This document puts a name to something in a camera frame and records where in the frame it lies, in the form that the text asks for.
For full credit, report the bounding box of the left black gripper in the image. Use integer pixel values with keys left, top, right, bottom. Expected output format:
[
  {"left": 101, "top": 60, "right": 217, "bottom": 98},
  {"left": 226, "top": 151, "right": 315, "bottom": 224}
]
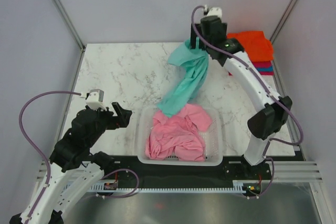
[{"left": 87, "top": 101, "right": 132, "bottom": 146}]

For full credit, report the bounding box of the teal t shirt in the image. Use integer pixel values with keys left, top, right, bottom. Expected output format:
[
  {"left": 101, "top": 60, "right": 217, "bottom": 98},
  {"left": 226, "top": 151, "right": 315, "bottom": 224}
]
[{"left": 157, "top": 39, "right": 209, "bottom": 118}]

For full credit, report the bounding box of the white plastic basket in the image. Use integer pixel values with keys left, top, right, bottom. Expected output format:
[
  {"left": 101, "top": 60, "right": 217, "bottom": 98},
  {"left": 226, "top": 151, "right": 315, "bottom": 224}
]
[{"left": 136, "top": 105, "right": 223, "bottom": 166}]

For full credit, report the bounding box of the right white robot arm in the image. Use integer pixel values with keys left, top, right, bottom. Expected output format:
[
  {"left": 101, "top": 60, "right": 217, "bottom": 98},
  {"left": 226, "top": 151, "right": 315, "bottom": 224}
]
[{"left": 191, "top": 16, "right": 292, "bottom": 179}]

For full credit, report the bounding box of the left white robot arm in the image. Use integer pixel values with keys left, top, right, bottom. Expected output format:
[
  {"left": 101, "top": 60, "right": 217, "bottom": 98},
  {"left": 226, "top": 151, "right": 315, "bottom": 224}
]
[{"left": 10, "top": 102, "right": 132, "bottom": 223}]

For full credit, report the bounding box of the pink t shirt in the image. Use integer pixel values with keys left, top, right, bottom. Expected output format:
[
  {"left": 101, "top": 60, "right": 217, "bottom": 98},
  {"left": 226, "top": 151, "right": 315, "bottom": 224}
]
[{"left": 145, "top": 104, "right": 213, "bottom": 162}]

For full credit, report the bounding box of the orange folded t shirt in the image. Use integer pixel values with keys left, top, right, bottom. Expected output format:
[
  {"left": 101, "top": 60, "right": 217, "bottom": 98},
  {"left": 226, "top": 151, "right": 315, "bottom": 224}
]
[{"left": 227, "top": 31, "right": 274, "bottom": 62}]

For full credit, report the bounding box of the blue folded t shirt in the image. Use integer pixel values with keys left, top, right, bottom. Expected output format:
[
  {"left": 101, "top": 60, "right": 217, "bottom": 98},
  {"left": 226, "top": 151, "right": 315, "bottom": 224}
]
[{"left": 257, "top": 67, "right": 274, "bottom": 73}]

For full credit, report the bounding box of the bottom magenta folded t shirt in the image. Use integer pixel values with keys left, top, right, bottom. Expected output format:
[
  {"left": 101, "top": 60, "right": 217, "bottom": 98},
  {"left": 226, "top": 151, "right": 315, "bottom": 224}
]
[{"left": 259, "top": 71, "right": 274, "bottom": 76}]

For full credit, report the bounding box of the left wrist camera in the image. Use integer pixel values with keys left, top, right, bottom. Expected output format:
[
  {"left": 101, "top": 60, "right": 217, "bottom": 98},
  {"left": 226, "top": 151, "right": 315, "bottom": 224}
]
[{"left": 80, "top": 89, "right": 107, "bottom": 111}]

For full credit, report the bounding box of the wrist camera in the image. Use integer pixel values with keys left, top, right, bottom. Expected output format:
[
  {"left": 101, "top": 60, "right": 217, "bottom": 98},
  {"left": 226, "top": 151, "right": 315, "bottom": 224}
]
[
  {"left": 203, "top": 5, "right": 223, "bottom": 19},
  {"left": 80, "top": 89, "right": 107, "bottom": 111}
]

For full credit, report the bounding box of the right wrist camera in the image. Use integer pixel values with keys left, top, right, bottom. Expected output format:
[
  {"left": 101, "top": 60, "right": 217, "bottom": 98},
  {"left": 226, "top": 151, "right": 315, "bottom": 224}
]
[{"left": 203, "top": 5, "right": 223, "bottom": 19}]

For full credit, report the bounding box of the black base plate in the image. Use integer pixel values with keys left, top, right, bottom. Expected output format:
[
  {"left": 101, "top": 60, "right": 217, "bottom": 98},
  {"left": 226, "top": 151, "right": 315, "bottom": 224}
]
[{"left": 103, "top": 156, "right": 271, "bottom": 188}]

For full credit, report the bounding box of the right aluminium frame post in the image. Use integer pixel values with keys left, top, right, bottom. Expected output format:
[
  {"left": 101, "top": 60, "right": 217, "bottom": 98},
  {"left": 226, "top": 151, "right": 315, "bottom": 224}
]
[{"left": 269, "top": 0, "right": 315, "bottom": 44}]

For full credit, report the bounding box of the aluminium frame post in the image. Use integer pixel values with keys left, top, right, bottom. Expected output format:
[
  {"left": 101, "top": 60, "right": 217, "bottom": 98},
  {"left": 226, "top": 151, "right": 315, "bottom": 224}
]
[
  {"left": 36, "top": 0, "right": 86, "bottom": 51},
  {"left": 269, "top": 0, "right": 315, "bottom": 44}
]

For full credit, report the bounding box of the white slotted cable duct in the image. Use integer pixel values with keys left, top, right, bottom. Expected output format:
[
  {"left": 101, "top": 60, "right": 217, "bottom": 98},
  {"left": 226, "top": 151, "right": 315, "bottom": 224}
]
[{"left": 88, "top": 181, "right": 261, "bottom": 194}]

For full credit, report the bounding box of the left aluminium frame post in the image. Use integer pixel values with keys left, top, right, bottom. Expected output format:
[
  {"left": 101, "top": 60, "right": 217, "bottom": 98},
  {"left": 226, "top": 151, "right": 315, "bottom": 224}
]
[{"left": 36, "top": 0, "right": 86, "bottom": 51}]

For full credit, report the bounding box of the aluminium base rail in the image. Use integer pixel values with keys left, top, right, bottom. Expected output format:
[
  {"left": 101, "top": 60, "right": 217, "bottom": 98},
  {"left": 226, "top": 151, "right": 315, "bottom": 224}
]
[{"left": 35, "top": 161, "right": 323, "bottom": 182}]

